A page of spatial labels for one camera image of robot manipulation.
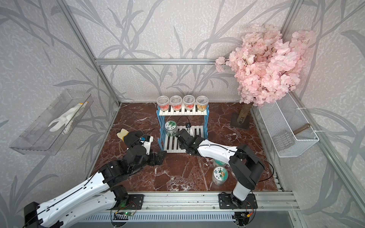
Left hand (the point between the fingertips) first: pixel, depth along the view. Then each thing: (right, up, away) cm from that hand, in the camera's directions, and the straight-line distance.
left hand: (160, 152), depth 75 cm
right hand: (+14, +5, +15) cm, 21 cm away
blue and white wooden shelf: (+10, +16, +36) cm, 41 cm away
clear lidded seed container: (+8, +27, 0) cm, 28 cm away
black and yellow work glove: (-26, +3, +22) cm, 34 cm away
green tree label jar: (+3, +11, +17) cm, 20 cm away
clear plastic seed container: (+15, +27, +1) cm, 31 cm away
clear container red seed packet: (+1, +27, 0) cm, 27 cm away
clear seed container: (+22, +27, +1) cm, 35 cm away
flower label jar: (+31, -7, +5) cm, 32 cm away
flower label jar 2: (+32, -12, 0) cm, 34 cm away
